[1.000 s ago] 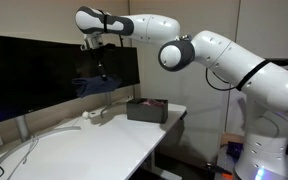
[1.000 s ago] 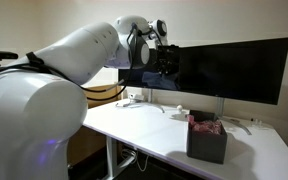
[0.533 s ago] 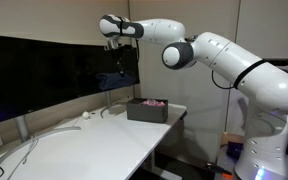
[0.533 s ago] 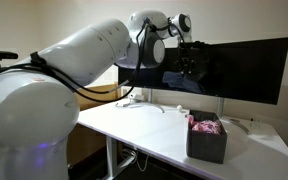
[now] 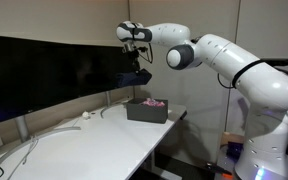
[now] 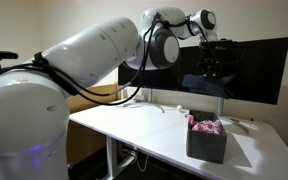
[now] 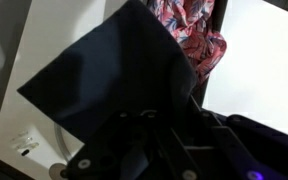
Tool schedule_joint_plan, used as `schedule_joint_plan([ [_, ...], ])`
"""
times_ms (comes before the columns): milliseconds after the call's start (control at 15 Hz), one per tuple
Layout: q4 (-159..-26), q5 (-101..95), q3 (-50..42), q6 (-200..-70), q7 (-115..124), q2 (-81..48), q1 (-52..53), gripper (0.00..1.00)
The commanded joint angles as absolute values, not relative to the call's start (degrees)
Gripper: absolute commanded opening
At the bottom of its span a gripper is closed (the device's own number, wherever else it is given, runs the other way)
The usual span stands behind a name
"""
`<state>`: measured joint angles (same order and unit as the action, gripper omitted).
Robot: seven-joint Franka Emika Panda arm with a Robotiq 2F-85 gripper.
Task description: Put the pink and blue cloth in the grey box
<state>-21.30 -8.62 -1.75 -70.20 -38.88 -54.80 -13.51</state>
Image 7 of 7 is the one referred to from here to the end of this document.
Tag silver curved monitor stand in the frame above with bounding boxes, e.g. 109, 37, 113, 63
48, 122, 73, 180

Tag small white desk pieces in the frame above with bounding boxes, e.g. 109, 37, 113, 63
9, 130, 41, 158

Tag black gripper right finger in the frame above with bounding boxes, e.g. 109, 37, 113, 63
188, 96, 288, 180

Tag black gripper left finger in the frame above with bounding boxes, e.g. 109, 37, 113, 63
63, 109, 202, 180

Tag dark navy cloth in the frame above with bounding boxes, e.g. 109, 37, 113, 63
16, 0, 199, 148

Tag pink and blue floral cloth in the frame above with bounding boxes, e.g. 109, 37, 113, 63
146, 0, 228, 85

